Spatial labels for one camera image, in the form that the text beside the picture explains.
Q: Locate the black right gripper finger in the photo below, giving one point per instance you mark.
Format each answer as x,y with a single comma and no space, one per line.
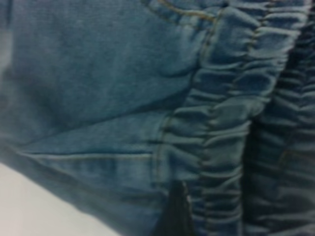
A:
178,214

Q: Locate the blue denim jeans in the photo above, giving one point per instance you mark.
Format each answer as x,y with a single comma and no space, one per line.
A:
123,86

